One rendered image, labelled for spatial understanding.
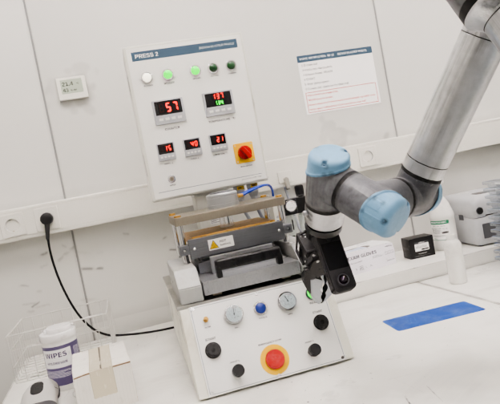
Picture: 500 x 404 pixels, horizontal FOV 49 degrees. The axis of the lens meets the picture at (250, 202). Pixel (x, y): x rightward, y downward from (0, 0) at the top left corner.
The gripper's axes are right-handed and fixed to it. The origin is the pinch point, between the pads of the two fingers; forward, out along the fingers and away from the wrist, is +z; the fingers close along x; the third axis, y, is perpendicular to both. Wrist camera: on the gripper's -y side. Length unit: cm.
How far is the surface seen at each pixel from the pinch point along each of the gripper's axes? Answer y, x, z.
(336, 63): 100, -47, -5
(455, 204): 54, -75, 32
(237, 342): 0.0, 18.6, 6.5
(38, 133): 91, 58, -1
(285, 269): 10.6, 4.3, -0.6
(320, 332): -1.8, 0.7, 7.6
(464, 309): 1.5, -39.5, 17.9
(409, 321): 2.9, -25.5, 19.0
